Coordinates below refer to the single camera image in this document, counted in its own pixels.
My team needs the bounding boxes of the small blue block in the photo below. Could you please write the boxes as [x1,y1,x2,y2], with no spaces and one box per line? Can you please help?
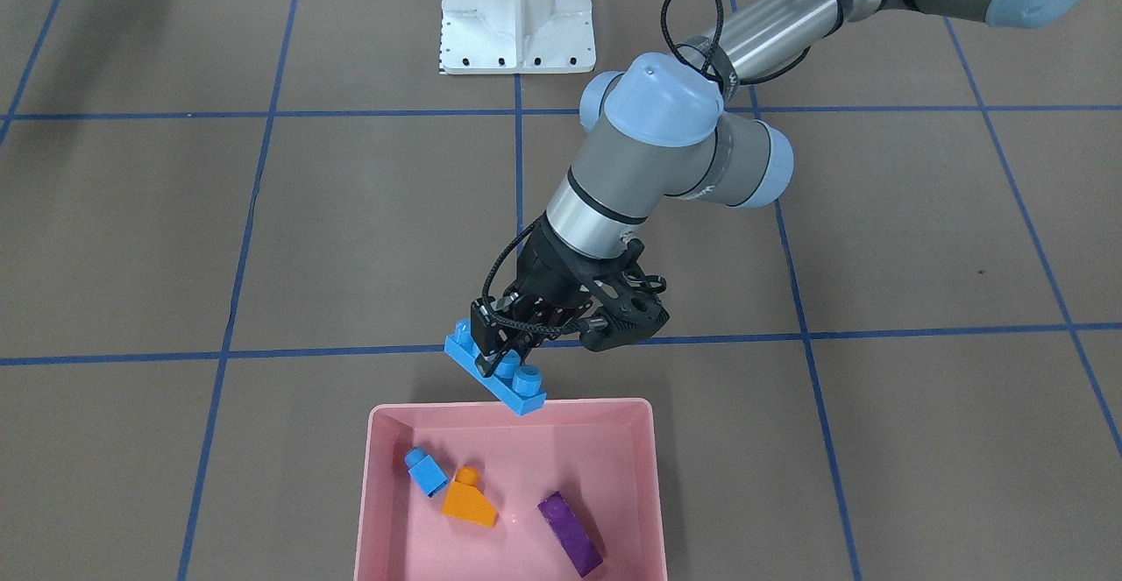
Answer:
[403,446,450,499]

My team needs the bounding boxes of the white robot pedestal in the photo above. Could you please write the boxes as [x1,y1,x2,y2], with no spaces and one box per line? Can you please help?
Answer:
[438,0,597,75]

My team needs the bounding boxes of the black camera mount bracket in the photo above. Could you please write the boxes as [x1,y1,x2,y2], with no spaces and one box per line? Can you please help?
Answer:
[579,237,670,352]

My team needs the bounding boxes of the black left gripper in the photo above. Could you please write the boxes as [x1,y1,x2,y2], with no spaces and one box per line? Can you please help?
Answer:
[472,214,606,376]

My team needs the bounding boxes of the blue tape grid lines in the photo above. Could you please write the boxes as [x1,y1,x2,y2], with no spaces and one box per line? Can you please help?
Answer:
[3,0,1119,580]

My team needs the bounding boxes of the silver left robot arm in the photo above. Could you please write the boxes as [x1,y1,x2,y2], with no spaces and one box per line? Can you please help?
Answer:
[445,0,1079,378]

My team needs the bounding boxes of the long blue block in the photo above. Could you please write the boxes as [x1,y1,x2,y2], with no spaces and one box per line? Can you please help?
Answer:
[444,319,548,416]

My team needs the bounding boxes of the pink plastic box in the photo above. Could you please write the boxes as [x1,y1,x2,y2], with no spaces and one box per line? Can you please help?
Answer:
[353,398,668,580]

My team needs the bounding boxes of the orange block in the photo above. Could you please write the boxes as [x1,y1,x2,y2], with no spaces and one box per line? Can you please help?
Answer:
[441,465,498,528]

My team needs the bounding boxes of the purple block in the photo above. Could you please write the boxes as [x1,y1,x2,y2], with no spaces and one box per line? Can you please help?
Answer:
[537,492,604,578]

